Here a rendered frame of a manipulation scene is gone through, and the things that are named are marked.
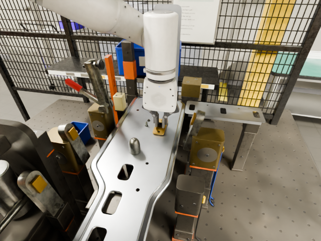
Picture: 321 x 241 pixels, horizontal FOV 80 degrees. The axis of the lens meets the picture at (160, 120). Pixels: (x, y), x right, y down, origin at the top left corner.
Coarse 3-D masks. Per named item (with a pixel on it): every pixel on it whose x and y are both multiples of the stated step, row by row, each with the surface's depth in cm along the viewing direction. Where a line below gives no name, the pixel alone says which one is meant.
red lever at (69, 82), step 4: (68, 80) 62; (72, 80) 62; (68, 84) 62; (72, 84) 62; (76, 84) 62; (76, 88) 62; (80, 88) 62; (84, 88) 64; (80, 92) 63; (84, 92) 63; (88, 92) 64; (88, 96) 63; (92, 96) 63; (96, 100) 64; (108, 104) 65
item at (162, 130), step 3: (159, 120) 68; (159, 123) 65; (159, 126) 64; (165, 126) 65; (153, 129) 64; (156, 129) 64; (159, 129) 64; (162, 129) 64; (153, 132) 62; (156, 132) 62; (159, 132) 62; (162, 132) 62
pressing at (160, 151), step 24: (120, 120) 68; (144, 120) 69; (168, 120) 69; (120, 144) 59; (144, 144) 59; (168, 144) 59; (96, 168) 51; (120, 168) 51; (144, 168) 51; (168, 168) 52; (120, 192) 46; (144, 192) 45; (96, 216) 41; (120, 216) 41; (144, 216) 41; (72, 240) 37; (120, 240) 37; (144, 240) 37
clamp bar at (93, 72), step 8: (88, 64) 55; (96, 64) 56; (104, 64) 57; (88, 72) 57; (96, 72) 59; (96, 80) 58; (96, 88) 60; (104, 88) 62; (96, 96) 61; (104, 96) 64; (104, 104) 63
